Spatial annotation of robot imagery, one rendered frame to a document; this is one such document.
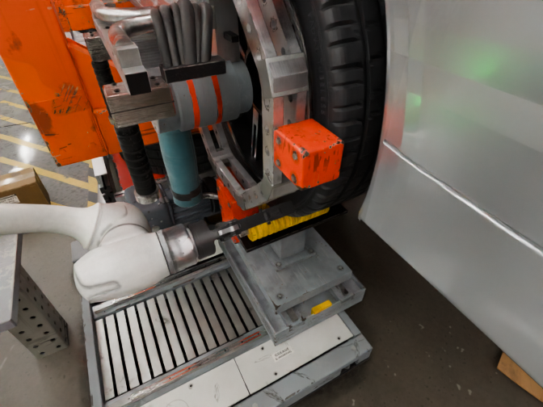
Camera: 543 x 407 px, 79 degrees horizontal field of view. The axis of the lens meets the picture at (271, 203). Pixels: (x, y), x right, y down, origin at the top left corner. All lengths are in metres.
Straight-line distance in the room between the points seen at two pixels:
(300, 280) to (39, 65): 0.99
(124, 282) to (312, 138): 0.40
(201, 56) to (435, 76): 0.31
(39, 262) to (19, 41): 0.97
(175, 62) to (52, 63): 0.68
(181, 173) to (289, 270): 0.49
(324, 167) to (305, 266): 0.70
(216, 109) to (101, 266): 0.37
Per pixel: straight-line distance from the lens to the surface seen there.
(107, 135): 1.24
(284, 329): 1.09
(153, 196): 0.62
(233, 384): 1.13
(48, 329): 1.34
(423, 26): 0.42
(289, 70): 0.52
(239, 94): 0.72
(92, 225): 0.75
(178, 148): 0.89
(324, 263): 1.18
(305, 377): 1.13
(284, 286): 1.11
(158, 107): 0.54
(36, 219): 0.75
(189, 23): 0.53
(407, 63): 0.43
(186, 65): 0.51
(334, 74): 0.52
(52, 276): 1.68
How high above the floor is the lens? 1.13
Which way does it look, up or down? 41 degrees down
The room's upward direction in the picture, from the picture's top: straight up
